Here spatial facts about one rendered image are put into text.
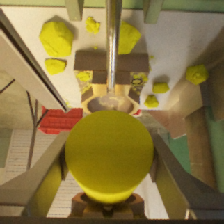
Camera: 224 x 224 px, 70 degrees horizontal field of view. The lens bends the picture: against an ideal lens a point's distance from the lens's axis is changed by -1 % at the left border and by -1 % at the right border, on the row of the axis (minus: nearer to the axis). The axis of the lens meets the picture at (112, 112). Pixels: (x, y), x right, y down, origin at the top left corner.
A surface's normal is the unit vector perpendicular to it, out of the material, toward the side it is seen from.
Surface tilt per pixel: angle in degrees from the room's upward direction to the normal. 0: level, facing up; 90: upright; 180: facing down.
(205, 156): 90
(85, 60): 90
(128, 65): 90
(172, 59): 0
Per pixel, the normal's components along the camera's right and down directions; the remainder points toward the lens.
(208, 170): -1.00, -0.03
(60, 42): 0.07, 0.78
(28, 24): -0.02, 0.95
